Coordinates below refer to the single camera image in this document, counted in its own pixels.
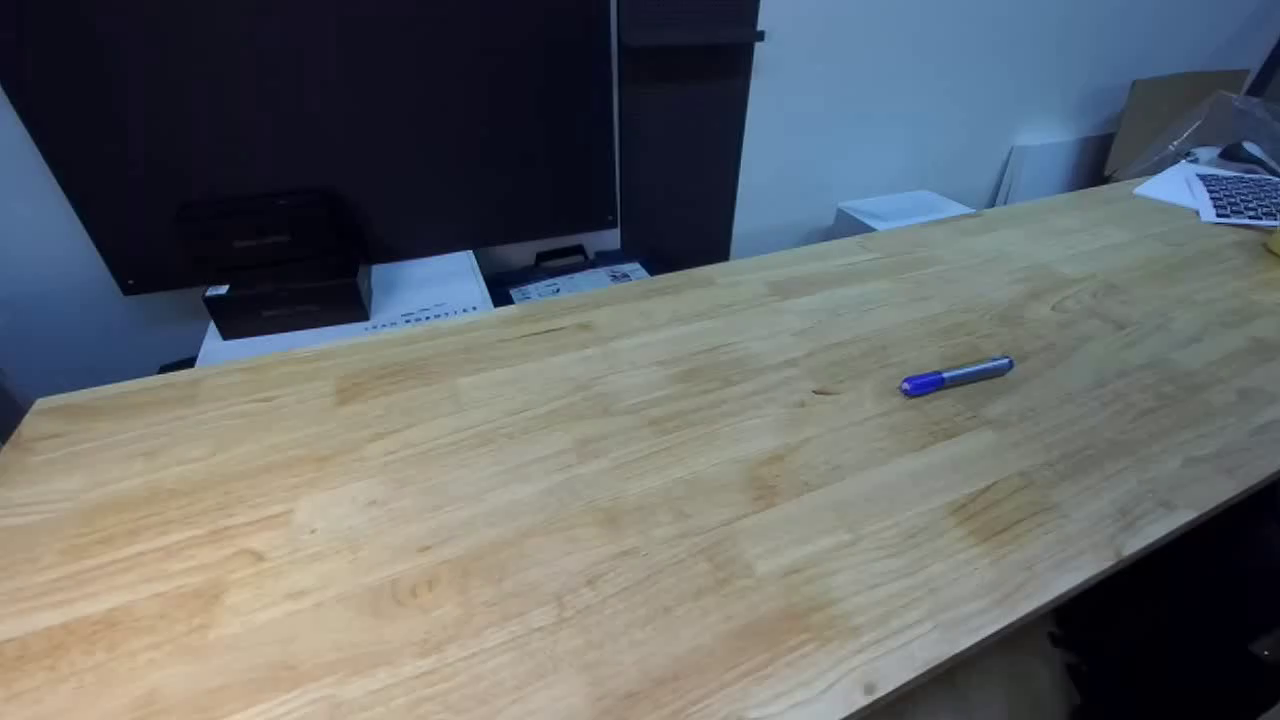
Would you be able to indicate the blue silver marker pen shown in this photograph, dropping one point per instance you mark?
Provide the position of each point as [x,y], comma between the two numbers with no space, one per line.
[952,372]

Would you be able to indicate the black case with white label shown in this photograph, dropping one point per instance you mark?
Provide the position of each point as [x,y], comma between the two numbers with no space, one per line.
[575,278]

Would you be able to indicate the large black monitor screen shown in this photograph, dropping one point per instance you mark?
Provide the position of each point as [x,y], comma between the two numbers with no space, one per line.
[335,104]

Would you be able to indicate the brown cardboard box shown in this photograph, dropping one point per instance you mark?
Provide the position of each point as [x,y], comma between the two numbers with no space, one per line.
[1173,119]

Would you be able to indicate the small white flat box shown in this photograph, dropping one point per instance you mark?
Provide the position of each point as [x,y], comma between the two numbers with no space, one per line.
[900,210]

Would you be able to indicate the dark tall cabinet panel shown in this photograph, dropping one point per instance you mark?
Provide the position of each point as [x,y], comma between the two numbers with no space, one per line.
[686,134]

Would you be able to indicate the white plastic container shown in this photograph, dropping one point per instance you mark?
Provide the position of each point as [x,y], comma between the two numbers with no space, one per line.
[1055,166]

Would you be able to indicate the printed grid pattern sheet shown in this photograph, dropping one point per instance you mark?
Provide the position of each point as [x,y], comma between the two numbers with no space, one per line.
[1243,199]

